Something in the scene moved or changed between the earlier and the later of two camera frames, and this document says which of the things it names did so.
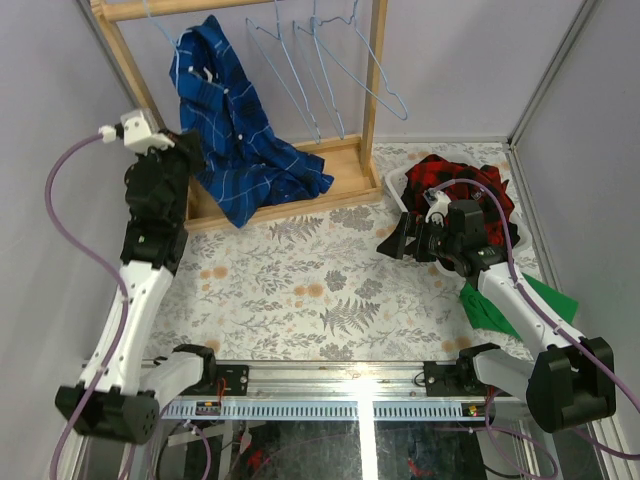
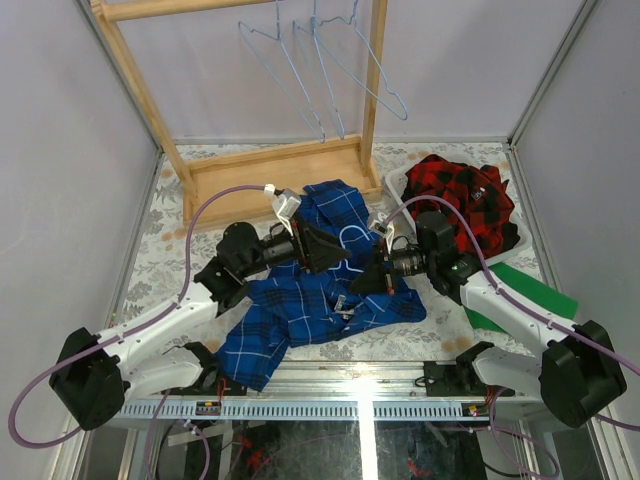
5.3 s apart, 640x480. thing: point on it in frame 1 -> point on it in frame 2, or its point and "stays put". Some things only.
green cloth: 483,319 stays put
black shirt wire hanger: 314,34 stays put
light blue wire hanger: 354,19 stays put
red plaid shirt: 433,170 stays put
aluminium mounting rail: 387,391 stays put
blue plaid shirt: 247,166 -> 286,307
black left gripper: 183,151 -> 302,244
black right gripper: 411,224 -> 375,277
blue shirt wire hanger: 175,44 -> 342,245
